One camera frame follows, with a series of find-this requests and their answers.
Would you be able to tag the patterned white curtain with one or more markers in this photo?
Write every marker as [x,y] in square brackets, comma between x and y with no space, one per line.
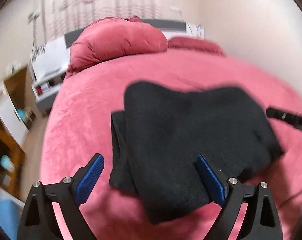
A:
[103,0]

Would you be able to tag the white wall socket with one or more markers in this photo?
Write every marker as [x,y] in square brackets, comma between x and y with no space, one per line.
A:
[33,16]
[176,9]

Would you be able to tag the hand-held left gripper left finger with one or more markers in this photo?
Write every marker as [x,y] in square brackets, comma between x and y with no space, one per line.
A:
[89,177]

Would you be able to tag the small red object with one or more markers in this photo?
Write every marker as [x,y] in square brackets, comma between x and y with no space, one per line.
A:
[42,90]

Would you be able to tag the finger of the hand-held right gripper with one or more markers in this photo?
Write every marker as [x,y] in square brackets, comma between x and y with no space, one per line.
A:
[286,117]

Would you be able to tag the wooden desk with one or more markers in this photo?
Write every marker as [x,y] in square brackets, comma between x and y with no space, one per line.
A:
[15,160]

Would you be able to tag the teal container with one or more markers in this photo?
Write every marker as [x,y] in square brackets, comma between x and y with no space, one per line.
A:
[21,114]

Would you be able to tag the bed with pink sheet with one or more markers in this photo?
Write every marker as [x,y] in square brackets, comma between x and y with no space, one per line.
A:
[90,105]

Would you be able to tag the black knit garment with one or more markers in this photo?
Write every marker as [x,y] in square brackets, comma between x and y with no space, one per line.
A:
[178,130]

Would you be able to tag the blue cloth on chair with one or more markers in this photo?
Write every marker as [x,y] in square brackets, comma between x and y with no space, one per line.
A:
[3,217]

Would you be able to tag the wooden cabinet with white doors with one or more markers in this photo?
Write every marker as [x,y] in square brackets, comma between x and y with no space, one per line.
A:
[3,100]

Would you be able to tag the large pink pillow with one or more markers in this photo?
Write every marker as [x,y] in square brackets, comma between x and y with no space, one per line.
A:
[115,42]

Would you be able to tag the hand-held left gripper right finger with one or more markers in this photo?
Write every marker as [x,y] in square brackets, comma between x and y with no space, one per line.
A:
[211,180]

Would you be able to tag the white teal mug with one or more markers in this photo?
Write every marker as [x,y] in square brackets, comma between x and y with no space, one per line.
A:
[5,161]

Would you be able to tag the grey white headboard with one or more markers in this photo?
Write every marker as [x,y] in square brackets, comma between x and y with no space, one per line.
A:
[166,24]

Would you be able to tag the white grey nightstand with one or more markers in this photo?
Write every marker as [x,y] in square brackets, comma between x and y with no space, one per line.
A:
[44,101]

